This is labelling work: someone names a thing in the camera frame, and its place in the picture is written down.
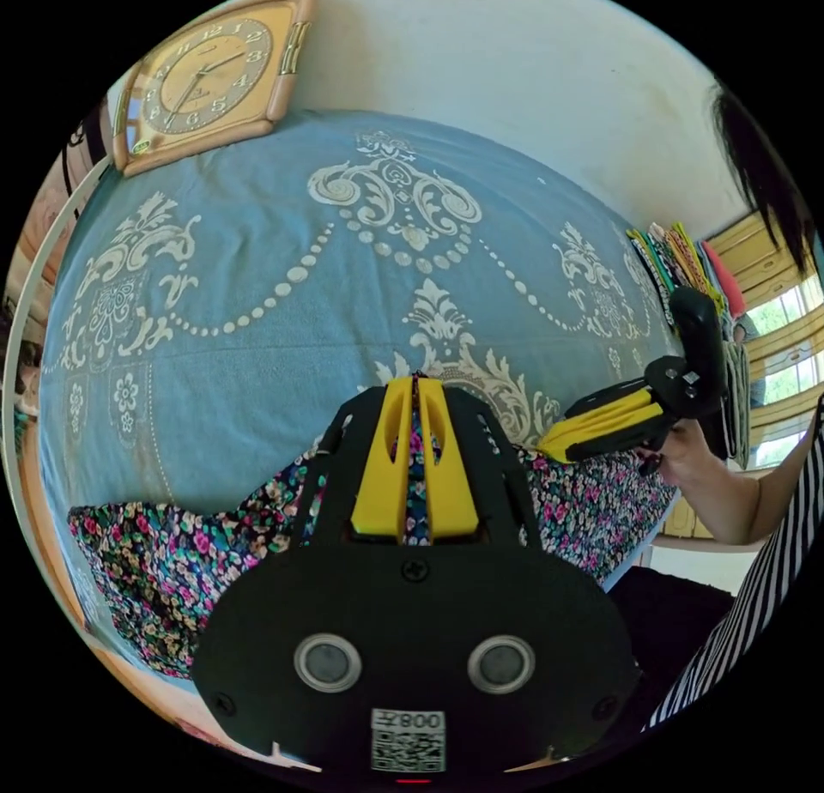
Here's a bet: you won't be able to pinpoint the person's right forearm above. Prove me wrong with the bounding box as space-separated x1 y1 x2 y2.
698 469 788 545

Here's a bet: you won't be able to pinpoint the square wooden wall clock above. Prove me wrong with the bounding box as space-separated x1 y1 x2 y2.
112 0 318 179

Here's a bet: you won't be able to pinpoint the person's body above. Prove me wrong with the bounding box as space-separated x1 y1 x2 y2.
604 83 824 737

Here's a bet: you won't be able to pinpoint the yellow wooden cupboard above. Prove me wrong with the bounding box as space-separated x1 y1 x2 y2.
705 210 806 295

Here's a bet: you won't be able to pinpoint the floral pants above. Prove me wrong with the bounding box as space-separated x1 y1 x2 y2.
67 367 683 681

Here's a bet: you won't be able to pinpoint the window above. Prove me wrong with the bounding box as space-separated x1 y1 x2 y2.
746 269 824 474

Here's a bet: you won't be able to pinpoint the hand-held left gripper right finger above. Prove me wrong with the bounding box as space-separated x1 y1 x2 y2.
417 378 482 541

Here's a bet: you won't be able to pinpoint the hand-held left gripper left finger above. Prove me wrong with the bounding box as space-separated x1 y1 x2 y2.
349 377 414 538

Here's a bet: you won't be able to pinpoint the pile of clothes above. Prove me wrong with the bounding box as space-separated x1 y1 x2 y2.
625 221 752 469

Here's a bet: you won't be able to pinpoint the person's right hand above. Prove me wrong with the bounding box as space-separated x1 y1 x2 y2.
637 422 725 505

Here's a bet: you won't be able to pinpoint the bed with blue patterned cover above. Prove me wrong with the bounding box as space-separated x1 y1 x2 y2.
38 107 694 685

